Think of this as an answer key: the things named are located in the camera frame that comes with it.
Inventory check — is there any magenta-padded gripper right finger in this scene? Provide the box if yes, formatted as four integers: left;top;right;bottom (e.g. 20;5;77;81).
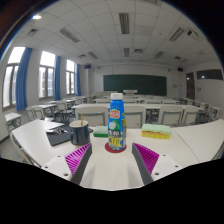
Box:
131;142;184;186

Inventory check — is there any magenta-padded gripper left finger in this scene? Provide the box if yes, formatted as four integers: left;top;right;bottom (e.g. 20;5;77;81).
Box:
41;143;94;186

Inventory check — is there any blue drink bottle white cap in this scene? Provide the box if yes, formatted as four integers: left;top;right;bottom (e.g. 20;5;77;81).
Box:
107;92;127;152

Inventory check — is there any dark notebook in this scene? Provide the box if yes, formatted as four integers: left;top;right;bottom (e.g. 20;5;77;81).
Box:
45;124;95;147

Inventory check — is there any bunch of keys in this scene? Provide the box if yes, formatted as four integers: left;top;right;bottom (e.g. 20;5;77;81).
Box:
52;127;70;135

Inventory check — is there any light green and yellow sponge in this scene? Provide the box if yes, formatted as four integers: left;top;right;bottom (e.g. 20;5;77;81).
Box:
140;123;173;140

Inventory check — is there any dark mug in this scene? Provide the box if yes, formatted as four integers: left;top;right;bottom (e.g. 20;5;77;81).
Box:
68;119;91;147

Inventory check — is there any flat round red coaster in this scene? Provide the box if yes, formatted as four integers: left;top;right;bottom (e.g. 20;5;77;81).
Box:
104;141;128;155

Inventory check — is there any group of classroom chairs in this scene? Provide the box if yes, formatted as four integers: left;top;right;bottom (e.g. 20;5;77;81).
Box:
25;94;224;129

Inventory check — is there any white lectern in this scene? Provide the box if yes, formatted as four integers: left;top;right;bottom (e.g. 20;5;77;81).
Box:
122;89;139;95

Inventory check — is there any dark door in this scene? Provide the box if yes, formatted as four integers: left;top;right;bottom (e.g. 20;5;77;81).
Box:
185;71;196;101

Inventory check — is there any green chalkboard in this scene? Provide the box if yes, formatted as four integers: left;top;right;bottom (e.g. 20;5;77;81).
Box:
102;74;168;97

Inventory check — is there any blue curtain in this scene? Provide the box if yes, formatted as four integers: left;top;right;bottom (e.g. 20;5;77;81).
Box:
75;63;82;97
53;55;62;102
15;47;34;112

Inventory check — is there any bright window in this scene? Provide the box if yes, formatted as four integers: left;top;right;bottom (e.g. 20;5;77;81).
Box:
65;59;76;96
2;46;26;110
37;50;56;101

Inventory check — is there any group of ceiling lights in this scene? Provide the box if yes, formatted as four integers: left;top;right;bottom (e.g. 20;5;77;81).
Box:
26;12;210;63

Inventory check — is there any dark high wall window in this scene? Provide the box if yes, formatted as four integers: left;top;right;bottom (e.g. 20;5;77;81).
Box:
195;68;224;81

